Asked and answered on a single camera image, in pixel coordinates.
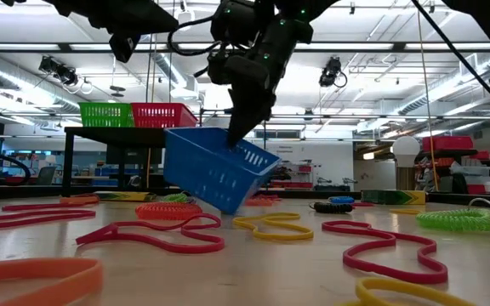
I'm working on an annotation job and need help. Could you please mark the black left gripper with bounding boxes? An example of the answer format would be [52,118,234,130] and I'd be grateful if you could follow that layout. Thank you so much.
[95,0,180,36]

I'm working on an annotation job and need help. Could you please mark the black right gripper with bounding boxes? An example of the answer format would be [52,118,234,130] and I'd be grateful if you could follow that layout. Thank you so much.
[207,0,314,148]

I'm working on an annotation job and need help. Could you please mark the blue plastic basket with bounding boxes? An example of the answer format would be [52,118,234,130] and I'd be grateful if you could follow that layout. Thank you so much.
[162,127,282,216]

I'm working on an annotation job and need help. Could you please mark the red plastic basket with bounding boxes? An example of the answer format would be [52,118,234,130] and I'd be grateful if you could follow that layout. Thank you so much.
[130,102,199,128]

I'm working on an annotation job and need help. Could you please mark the green plastic basket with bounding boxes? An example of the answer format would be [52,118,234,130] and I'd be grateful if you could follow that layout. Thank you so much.
[77,101,135,128]

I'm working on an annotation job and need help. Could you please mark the orange coil keychain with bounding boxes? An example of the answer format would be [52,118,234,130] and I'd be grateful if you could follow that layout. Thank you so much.
[134,201,205,221]

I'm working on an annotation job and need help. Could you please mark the blue and black bands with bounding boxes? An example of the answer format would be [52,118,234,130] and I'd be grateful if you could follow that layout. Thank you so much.
[310,201,355,215]

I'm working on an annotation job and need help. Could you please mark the Crayola crayon box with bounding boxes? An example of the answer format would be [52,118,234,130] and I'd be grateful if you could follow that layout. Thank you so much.
[94,190,157,202]
[360,189,427,206]

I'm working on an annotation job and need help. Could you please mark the large green coil keychain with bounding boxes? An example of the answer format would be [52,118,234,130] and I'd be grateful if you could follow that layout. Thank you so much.
[415,197,490,233]

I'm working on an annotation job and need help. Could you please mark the grey office chair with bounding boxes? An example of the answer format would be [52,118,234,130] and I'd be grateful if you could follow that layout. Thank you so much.
[36,166,58,186]

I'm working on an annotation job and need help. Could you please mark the shelf with red bins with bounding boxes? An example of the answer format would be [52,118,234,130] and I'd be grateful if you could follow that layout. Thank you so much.
[270,161,314,190]

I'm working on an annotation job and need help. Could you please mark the black ceiling track light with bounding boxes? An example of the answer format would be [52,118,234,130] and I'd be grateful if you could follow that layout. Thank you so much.
[38,54,77,85]

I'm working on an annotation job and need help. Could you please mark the black metal riser shelf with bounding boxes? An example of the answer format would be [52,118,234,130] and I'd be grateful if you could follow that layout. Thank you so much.
[60,126,168,199]

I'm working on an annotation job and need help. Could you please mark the overhead LED light bar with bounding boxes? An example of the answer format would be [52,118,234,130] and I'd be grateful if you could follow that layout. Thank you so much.
[0,41,490,54]

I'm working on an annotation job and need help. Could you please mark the table lamp with white bulb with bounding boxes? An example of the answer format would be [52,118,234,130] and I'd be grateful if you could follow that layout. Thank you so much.
[391,135,421,191]

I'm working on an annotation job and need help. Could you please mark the large red storage bin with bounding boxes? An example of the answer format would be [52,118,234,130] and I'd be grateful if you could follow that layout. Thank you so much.
[422,135,475,153]

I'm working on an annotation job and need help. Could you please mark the white ceiling vent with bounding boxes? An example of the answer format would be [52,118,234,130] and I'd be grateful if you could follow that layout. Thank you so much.
[459,54,479,77]

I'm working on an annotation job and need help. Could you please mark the white plastic container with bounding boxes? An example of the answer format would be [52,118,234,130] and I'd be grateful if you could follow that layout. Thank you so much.
[449,161,490,178]

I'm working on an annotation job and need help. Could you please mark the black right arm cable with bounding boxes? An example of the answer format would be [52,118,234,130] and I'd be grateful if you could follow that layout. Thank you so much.
[167,15,229,57]

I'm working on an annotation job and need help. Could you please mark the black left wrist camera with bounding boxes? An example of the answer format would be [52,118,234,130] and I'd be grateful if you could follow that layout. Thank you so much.
[108,32,140,64]

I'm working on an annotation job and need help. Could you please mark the small green coil keychain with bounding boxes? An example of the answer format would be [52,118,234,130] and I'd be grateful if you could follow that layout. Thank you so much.
[158,192,193,204]

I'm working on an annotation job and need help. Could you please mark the yellow hanging cord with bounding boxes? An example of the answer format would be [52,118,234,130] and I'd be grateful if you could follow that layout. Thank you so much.
[414,8,440,192]

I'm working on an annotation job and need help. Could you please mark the black curved cable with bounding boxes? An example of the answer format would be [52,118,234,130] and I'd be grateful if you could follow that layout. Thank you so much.
[0,135,31,187]

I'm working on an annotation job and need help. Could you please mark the thin black cable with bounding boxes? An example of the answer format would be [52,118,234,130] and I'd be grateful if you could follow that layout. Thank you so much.
[410,0,490,122]

